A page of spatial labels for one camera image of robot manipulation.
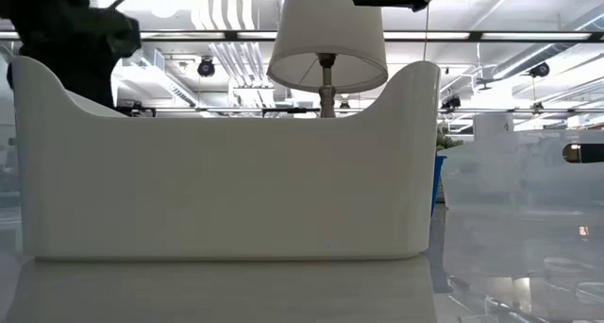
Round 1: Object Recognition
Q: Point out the white plastic basket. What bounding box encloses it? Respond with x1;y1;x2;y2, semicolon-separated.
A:
9;56;443;262

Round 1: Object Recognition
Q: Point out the clear plastic basket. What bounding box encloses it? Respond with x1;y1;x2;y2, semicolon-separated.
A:
439;127;604;215

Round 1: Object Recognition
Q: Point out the blue perforated plastic basket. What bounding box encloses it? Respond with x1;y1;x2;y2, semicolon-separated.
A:
430;155;447;216

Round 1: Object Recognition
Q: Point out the white shade table lamp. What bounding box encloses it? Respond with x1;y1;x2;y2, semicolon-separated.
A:
266;0;389;120

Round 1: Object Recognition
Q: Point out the black round ceiling fixture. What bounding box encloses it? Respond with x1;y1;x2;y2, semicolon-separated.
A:
196;58;217;78
528;61;551;78

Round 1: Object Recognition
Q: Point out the black ceiling rail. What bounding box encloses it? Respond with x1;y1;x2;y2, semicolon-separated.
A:
115;106;604;117

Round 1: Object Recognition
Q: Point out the green succulent plant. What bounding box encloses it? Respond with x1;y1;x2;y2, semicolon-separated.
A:
436;131;466;152

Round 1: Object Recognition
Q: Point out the black ceiling beam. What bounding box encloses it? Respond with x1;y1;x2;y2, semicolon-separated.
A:
0;29;604;43

